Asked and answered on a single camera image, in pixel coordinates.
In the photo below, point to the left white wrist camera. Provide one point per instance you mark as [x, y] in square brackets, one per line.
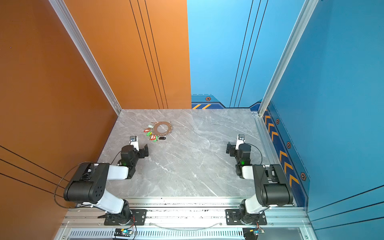
[134, 142]

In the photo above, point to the right green circuit board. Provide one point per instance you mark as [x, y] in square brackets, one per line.
[252, 233]

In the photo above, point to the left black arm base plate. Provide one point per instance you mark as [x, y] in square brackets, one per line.
[135, 217]

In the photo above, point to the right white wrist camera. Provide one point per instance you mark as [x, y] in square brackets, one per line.
[240, 140]

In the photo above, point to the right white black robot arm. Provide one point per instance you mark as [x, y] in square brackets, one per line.
[271, 188]

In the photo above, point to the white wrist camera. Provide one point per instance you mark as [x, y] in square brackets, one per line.
[134, 142]
[240, 140]

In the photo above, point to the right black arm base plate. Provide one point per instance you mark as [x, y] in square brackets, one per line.
[235, 217]

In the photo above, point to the left aluminium corner post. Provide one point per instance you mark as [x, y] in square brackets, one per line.
[76, 36]

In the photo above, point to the bunch of coloured key tags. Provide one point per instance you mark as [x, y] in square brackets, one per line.
[149, 133]

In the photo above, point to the green circuit board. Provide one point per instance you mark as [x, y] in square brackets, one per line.
[124, 234]
[252, 233]

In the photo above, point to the aluminium corner post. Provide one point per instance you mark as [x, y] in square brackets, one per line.
[76, 36]
[295, 37]

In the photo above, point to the right aluminium corner post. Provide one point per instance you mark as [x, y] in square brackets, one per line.
[295, 37]

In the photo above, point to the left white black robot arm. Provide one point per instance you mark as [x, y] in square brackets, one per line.
[87, 188]

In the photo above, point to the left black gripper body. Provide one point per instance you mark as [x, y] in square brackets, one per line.
[143, 151]

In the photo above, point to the left green circuit board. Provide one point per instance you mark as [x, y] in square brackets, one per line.
[124, 234]

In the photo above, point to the aluminium rail frame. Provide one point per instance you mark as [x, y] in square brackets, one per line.
[195, 218]

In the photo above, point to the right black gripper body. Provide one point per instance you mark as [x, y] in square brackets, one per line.
[229, 148]

